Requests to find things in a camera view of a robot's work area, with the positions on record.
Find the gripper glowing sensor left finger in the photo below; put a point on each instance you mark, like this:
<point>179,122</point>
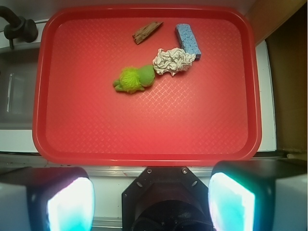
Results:
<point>46,199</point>

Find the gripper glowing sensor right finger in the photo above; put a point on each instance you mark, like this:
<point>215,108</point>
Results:
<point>259,195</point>

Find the green fuzzy plush toy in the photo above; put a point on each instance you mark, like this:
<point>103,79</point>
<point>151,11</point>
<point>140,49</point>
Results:
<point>132,79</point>

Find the brown wood chip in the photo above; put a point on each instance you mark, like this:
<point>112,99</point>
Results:
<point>146,31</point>

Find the red plastic tray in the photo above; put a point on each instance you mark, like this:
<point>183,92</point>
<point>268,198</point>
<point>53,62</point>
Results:
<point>209,113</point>

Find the grey toy sink basin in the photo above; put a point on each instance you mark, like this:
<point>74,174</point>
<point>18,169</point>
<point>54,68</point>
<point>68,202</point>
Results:
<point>18,70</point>

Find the crumpled white paper ball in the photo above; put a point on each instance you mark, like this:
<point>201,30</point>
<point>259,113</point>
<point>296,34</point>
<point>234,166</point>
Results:
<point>172,61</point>

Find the blue sponge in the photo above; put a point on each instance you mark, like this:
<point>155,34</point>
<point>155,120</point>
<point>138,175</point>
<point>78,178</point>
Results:
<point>187,40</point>

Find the brown cardboard box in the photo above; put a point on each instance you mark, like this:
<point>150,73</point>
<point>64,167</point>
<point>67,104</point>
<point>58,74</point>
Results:
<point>283,25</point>

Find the grey toy faucet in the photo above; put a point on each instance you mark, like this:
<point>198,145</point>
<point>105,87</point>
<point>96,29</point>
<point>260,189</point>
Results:
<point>18,27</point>

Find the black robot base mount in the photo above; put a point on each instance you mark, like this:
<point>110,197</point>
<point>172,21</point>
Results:
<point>166,199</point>

